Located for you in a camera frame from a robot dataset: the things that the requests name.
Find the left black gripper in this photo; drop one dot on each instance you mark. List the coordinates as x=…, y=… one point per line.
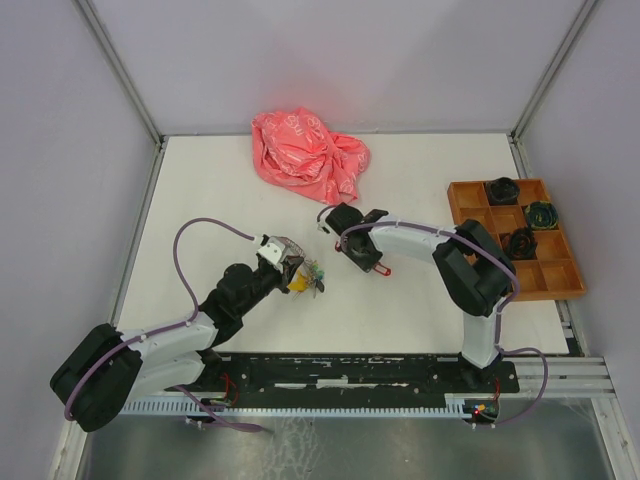
x=290, y=266

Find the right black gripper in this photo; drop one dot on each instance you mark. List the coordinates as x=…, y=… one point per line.
x=367, y=263

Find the large metal keyring with keys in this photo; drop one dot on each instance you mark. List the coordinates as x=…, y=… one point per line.
x=310, y=277

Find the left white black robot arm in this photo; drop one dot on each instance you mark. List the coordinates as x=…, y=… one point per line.
x=110, y=369

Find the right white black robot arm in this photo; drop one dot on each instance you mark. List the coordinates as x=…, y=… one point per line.
x=478, y=276

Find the crumpled pink cloth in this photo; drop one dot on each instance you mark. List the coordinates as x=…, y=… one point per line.
x=296, y=151

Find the black coiled item top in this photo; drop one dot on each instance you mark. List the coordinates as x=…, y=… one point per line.
x=502, y=191

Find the black coiled item lower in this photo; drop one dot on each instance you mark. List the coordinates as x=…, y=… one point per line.
x=520, y=244

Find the green black coiled item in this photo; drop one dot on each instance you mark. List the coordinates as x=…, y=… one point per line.
x=541, y=216

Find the wooden compartment tray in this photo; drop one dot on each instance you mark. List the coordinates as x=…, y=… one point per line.
x=520, y=216

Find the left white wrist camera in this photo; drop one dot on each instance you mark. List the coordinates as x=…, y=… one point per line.
x=276, y=249

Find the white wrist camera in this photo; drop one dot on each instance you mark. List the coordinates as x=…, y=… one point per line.
x=276, y=249
x=321, y=226

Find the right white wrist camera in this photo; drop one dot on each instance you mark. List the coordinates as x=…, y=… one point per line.
x=321, y=226

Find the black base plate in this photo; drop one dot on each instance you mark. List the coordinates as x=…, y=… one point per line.
x=348, y=381

